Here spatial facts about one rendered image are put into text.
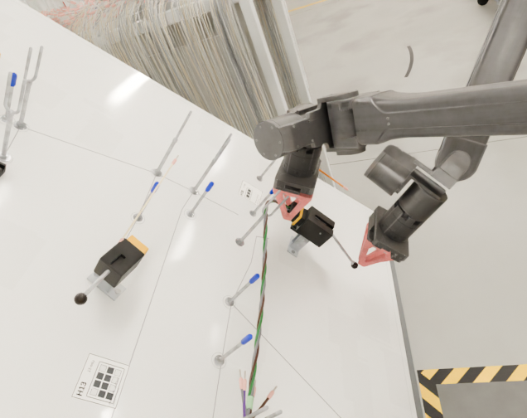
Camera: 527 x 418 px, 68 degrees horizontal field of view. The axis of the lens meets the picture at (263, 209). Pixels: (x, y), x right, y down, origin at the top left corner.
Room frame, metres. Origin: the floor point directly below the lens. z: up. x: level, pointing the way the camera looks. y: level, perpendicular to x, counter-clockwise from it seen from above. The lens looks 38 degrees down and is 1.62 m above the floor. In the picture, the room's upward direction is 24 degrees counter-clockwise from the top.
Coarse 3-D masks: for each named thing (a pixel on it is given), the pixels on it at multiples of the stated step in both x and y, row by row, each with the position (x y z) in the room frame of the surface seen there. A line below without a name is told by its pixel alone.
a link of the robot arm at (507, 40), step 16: (512, 0) 0.50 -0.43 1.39; (496, 16) 0.51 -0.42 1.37; (512, 16) 0.49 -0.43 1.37; (496, 32) 0.49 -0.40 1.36; (512, 32) 0.48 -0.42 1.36; (496, 48) 0.48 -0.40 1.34; (512, 48) 0.47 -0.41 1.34; (480, 64) 0.48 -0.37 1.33; (496, 64) 0.47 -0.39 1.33; (512, 64) 0.46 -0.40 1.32; (480, 80) 0.47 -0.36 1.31; (496, 80) 0.46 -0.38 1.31; (448, 144) 0.44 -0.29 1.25; (464, 144) 0.43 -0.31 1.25; (480, 144) 0.42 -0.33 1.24; (480, 160) 0.41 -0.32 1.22; (464, 176) 0.41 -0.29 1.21
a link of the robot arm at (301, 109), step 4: (300, 104) 0.56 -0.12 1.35; (304, 104) 0.55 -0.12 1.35; (308, 104) 0.55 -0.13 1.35; (312, 104) 0.54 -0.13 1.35; (316, 104) 0.54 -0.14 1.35; (296, 108) 0.54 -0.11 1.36; (300, 108) 0.54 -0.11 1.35; (304, 108) 0.52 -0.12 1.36; (308, 108) 0.53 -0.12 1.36; (312, 108) 0.53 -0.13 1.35; (316, 108) 0.54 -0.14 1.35; (288, 112) 0.53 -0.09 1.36; (292, 112) 0.52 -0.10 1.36; (296, 112) 0.52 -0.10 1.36; (300, 112) 0.52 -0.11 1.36; (304, 112) 0.52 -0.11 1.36; (304, 116) 0.51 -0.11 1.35; (308, 148) 0.52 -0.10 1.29
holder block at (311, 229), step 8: (312, 208) 0.55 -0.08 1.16; (312, 216) 0.53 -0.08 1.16; (320, 216) 0.53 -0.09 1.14; (304, 224) 0.52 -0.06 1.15; (312, 224) 0.51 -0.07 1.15; (320, 224) 0.51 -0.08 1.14; (328, 224) 0.52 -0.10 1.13; (304, 232) 0.52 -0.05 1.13; (312, 232) 0.51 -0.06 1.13; (320, 232) 0.51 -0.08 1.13; (328, 232) 0.50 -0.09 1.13; (312, 240) 0.51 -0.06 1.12; (320, 240) 0.51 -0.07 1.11
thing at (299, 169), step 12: (288, 156) 0.54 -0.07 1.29; (300, 156) 0.52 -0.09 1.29; (312, 156) 0.52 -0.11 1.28; (288, 168) 0.53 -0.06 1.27; (300, 168) 0.52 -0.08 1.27; (312, 168) 0.52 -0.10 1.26; (276, 180) 0.52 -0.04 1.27; (288, 180) 0.51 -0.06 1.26; (300, 180) 0.51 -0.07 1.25; (312, 180) 0.51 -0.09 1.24
